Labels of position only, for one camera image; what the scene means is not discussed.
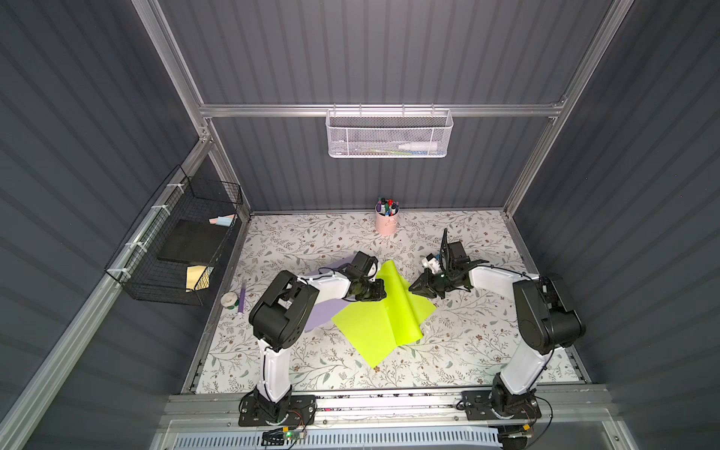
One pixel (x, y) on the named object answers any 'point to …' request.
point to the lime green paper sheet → (368, 325)
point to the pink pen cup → (386, 225)
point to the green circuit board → (277, 437)
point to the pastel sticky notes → (224, 219)
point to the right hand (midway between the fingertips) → (411, 291)
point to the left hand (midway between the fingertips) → (390, 298)
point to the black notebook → (194, 242)
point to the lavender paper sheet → (325, 310)
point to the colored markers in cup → (387, 207)
